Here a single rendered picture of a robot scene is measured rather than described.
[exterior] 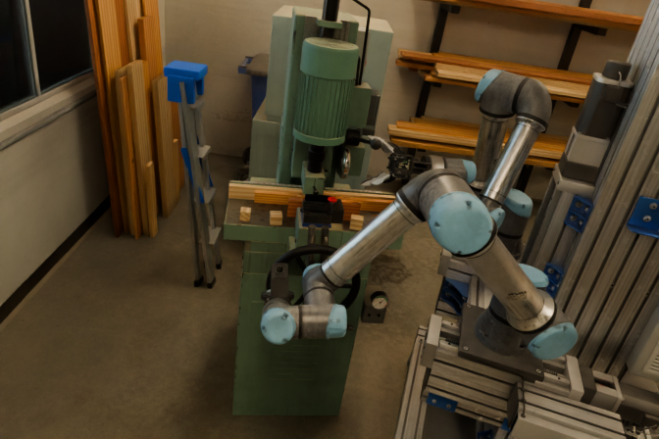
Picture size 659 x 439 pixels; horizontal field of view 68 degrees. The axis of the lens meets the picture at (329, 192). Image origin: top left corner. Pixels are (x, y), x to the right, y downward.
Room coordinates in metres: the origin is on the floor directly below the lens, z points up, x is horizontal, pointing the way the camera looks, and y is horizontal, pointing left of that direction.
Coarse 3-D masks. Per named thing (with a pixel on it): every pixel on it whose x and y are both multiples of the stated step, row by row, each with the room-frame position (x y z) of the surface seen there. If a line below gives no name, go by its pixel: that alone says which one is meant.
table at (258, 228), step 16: (240, 208) 1.45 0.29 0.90; (256, 208) 1.46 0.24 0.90; (272, 208) 1.48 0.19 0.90; (224, 224) 1.33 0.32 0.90; (240, 224) 1.34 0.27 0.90; (256, 224) 1.35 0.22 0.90; (288, 224) 1.39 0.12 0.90; (256, 240) 1.35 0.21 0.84; (272, 240) 1.36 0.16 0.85; (288, 240) 1.34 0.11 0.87; (400, 240) 1.43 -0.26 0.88; (304, 256) 1.28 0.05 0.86
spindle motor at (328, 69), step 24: (312, 48) 1.47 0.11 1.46; (336, 48) 1.47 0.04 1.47; (312, 72) 1.47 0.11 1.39; (336, 72) 1.46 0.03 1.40; (312, 96) 1.47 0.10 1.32; (336, 96) 1.47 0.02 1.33; (312, 120) 1.46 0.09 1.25; (336, 120) 1.47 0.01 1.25; (312, 144) 1.46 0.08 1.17; (336, 144) 1.48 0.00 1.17
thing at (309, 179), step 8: (304, 168) 1.56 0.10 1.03; (304, 176) 1.51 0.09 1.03; (312, 176) 1.50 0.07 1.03; (320, 176) 1.51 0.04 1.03; (304, 184) 1.49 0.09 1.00; (312, 184) 1.49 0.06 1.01; (320, 184) 1.50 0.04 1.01; (304, 192) 1.49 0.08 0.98; (312, 192) 1.49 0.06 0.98; (320, 192) 1.50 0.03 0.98
